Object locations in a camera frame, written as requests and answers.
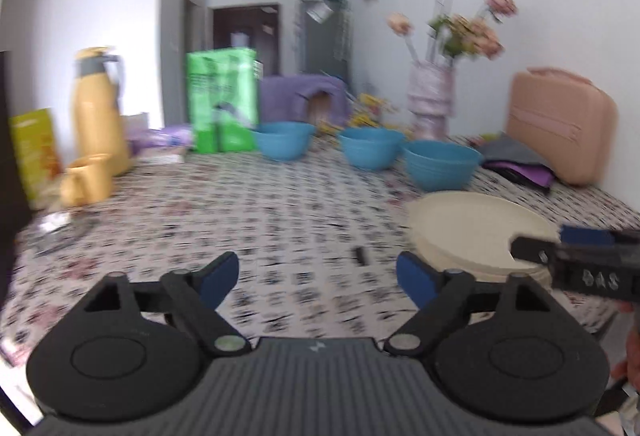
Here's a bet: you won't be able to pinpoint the green shopping bag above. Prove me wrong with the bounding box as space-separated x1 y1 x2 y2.
186 47 261 155

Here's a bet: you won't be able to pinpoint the pale purple vase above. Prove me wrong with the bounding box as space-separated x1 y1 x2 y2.
406 61 457 141

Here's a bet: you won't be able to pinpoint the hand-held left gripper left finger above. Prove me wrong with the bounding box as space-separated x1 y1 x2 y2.
82 252 252 358

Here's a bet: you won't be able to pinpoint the wooden chair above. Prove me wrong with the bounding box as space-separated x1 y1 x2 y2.
306 94 334 125

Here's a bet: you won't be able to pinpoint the person's right hand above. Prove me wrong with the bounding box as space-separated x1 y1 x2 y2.
611 301 640 393

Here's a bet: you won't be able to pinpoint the purple plastic packet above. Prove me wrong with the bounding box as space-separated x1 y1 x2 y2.
129 125 194 152

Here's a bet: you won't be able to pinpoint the grey and purple cloth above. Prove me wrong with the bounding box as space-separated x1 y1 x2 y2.
477 136 556 193

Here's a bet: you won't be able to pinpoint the yellow flower sprig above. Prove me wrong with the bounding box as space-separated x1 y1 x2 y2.
320 93 416 140

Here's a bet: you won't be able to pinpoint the printed tablecloth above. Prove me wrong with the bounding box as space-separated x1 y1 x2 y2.
0 136 640 368

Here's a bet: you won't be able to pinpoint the cream plate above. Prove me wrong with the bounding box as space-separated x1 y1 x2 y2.
420 252 550 290
411 231 552 281
407 192 561 275

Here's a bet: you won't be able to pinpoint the dark brown door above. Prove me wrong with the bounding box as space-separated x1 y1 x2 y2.
212 5 281 78

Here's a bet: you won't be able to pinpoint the yellow cardboard box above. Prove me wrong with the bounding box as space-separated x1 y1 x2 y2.
9 109 64 210

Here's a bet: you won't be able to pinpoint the pink hard case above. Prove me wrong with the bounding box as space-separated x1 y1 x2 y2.
505 68 619 187

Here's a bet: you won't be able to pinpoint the grey refrigerator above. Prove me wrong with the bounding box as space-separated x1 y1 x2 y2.
295 0 351 80

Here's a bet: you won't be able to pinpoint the black paper bag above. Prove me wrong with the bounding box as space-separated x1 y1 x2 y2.
0 51 34 238

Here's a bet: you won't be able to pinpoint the dried pink roses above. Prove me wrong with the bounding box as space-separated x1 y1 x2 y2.
387 0 519 66

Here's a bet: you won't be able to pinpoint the yellow thermos jug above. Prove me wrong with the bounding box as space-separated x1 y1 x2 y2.
70 47 132 178

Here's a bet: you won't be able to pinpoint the blue bowl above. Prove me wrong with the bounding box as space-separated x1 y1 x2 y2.
402 140 484 193
338 127 406 170
252 122 316 162

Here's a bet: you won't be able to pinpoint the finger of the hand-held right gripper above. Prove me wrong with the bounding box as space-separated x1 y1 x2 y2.
509 236 564 268
559 225 640 247

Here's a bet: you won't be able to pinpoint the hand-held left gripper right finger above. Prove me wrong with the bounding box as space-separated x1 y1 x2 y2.
384 252 557 358

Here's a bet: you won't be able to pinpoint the yellow mug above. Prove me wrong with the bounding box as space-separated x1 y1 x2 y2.
60 154 115 207

